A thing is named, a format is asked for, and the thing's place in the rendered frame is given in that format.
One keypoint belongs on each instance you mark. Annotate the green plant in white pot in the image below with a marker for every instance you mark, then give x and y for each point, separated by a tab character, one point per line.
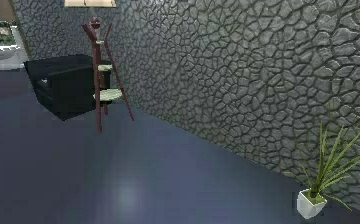
309	201

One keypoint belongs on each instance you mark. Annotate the black armchair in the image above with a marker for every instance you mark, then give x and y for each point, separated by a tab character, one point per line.
68	86

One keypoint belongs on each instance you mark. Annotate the dark red tripod shelf stand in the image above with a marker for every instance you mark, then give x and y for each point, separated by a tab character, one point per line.
97	83

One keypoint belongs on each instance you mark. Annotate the pale framed wall picture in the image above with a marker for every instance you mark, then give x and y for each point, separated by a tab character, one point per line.
89	3

